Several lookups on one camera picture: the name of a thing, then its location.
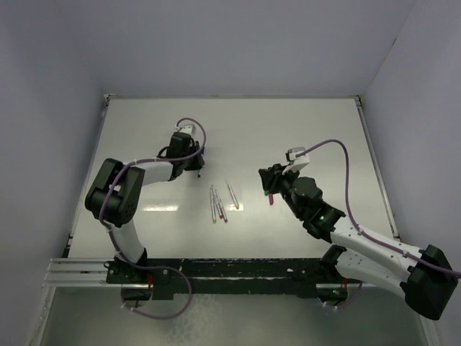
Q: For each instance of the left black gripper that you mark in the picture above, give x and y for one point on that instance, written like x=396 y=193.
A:
x=196 y=164

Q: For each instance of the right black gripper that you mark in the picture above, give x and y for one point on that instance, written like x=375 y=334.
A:
x=273 y=176

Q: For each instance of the blue pen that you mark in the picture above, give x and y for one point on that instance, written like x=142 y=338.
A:
x=201 y=163

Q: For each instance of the green pen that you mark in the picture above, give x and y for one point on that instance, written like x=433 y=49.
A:
x=213 y=206

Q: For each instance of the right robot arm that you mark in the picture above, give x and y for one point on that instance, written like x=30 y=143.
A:
x=423 y=278

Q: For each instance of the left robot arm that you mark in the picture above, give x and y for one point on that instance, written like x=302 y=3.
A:
x=115 y=192

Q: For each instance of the yellow pen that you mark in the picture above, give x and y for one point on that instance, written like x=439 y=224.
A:
x=232 y=195

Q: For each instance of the magenta pen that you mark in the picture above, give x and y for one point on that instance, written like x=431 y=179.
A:
x=222 y=210

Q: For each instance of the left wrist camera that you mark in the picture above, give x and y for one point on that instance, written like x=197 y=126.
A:
x=187 y=128

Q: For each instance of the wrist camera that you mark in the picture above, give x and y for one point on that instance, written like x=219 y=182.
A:
x=187 y=128
x=297 y=159

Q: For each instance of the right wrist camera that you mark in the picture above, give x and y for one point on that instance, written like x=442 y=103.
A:
x=297 y=159

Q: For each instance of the aluminium rail frame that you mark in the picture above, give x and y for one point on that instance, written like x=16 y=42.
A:
x=76 y=273

